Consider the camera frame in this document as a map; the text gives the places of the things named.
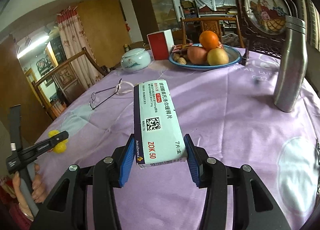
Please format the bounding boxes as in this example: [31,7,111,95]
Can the red apple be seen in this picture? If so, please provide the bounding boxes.
[187,46,207,65]

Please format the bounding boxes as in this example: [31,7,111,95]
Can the yellow foam fruit net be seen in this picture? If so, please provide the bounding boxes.
[48,129,70,155]

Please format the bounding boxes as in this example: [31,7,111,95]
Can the blue fruit plate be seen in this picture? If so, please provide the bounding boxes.
[169,44,241,71]

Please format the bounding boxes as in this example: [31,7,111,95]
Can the pink floral curtain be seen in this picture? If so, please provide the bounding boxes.
[56,7,103,90]

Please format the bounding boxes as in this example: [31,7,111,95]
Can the red white box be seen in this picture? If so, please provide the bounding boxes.
[147,29,174,60]

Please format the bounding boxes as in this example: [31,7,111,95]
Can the silver metal bottle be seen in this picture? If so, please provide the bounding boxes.
[273,16,308,112]

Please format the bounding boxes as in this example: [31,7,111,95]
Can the wooden side chair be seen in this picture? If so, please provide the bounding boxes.
[181,15,245,48]

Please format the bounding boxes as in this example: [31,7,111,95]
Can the black eyeglasses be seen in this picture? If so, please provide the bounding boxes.
[89,79,122,110]

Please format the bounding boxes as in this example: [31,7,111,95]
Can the tall wooden display cabinet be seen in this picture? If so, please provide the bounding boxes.
[131,0,178,43]

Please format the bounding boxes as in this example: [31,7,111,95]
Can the person left hand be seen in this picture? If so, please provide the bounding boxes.
[12,164,47,208]

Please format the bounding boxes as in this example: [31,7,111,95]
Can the purple tablecloth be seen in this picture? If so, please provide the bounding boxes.
[38,52,319,229]

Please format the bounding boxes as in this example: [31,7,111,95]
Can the wooden armchair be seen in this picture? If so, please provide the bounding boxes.
[31,47,107,120]

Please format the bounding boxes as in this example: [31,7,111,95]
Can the yellow pear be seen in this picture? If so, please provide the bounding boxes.
[207,48,229,66]

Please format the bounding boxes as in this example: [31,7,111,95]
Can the medicine box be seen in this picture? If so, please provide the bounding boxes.
[133,79,188,169]

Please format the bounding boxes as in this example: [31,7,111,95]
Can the orange fruit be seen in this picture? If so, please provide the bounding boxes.
[199,30,219,51]

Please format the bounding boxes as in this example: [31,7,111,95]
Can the celadon lidded jar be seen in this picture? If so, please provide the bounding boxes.
[120,48,151,73]

